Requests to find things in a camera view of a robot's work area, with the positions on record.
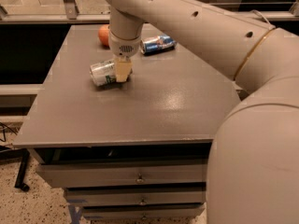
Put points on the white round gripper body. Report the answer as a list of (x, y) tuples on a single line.
[(123, 47)]

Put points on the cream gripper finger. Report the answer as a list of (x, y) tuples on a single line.
[(123, 67)]

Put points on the silver green 7up can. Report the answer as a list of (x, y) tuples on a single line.
[(103, 73)]

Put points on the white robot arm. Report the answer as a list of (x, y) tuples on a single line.
[(253, 164)]

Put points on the blue silver Red Bull can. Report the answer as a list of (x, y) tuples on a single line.
[(156, 44)]

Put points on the red apple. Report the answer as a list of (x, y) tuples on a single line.
[(103, 34)]

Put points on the grey drawer cabinet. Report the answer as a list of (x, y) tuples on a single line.
[(168, 110)]

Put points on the top grey drawer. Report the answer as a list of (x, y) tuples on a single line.
[(90, 175)]

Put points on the grey drawer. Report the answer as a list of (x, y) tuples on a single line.
[(90, 175), (141, 212), (138, 195)]

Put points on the middle grey drawer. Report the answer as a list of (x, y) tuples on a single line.
[(138, 195)]

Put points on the black chair leg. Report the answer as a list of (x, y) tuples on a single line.
[(9, 154)]

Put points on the bottom grey drawer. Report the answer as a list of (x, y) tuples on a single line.
[(141, 212)]

